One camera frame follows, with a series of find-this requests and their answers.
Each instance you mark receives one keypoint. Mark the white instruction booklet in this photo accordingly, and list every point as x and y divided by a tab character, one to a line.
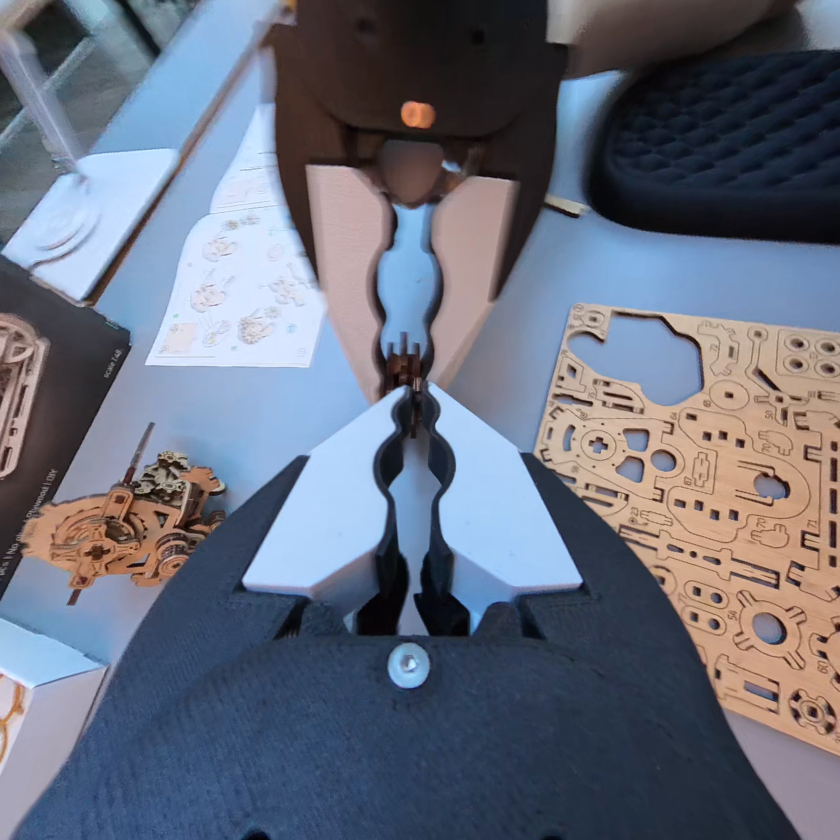
229	295

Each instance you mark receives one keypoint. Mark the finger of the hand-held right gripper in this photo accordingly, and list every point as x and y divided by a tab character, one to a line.
479	249
344	249

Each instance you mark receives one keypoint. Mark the black padded cushion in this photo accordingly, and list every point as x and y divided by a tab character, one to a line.
722	144

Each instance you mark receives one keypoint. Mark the black model kit box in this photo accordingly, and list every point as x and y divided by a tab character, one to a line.
59	407

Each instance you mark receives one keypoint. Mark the thin wooden stick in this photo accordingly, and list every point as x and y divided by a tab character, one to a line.
568	205

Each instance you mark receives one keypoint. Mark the person's right hand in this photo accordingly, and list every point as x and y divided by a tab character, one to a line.
413	170

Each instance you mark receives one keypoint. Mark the partly built wooden model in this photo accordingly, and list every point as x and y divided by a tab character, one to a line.
118	531

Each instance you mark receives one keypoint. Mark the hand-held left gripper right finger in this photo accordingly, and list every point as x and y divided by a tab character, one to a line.
512	525

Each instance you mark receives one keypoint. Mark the wooden gear assembly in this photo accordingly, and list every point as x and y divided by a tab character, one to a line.
397	367

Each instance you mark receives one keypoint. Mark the white stand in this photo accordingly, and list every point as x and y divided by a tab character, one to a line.
111	197

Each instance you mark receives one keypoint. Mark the person's right forearm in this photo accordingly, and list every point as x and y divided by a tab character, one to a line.
656	33

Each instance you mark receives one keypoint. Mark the pile of rubber bands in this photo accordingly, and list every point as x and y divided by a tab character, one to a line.
10	709

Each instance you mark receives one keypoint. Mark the white cardboard box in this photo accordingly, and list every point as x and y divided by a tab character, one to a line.
52	663

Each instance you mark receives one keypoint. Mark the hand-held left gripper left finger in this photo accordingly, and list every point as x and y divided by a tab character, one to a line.
315	525

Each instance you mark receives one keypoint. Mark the laser-cut wooden parts sheet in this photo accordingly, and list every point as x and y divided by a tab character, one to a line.
689	472

